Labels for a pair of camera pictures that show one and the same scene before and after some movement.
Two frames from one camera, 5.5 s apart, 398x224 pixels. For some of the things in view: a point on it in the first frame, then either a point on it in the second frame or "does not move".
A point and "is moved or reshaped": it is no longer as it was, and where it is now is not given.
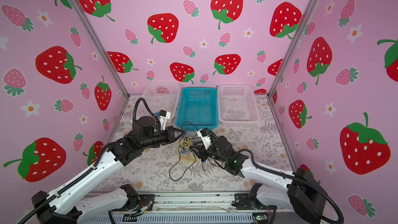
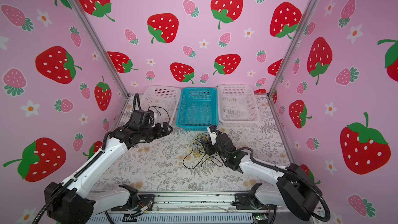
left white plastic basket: [161, 96] does not move
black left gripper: [174, 129] → [166, 129]
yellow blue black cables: [183, 147] is moved or reshaped
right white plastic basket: [237, 105] does not move
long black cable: [193, 153] → [214, 160]
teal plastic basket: [197, 108] does not move
